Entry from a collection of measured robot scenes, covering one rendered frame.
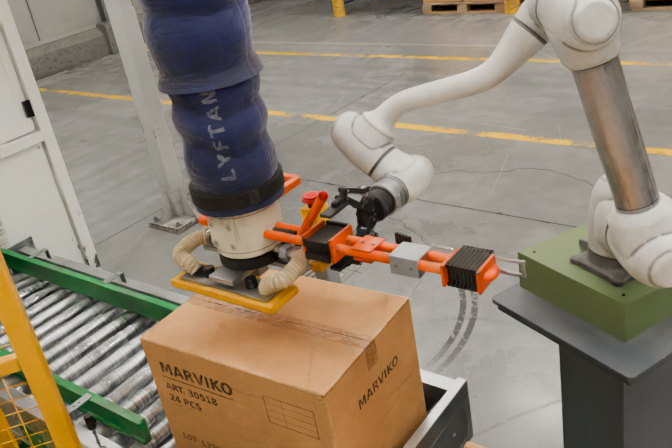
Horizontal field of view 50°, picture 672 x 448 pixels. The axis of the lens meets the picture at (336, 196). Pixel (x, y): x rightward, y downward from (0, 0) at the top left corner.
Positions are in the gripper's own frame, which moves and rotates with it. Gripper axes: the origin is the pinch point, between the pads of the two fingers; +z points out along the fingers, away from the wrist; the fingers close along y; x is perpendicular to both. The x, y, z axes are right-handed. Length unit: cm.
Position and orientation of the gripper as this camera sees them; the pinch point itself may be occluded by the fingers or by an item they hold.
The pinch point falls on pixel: (332, 241)
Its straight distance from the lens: 162.5
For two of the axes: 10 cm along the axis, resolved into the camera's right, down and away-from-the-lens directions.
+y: 1.7, 9.0, 4.1
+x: -8.0, -1.2, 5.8
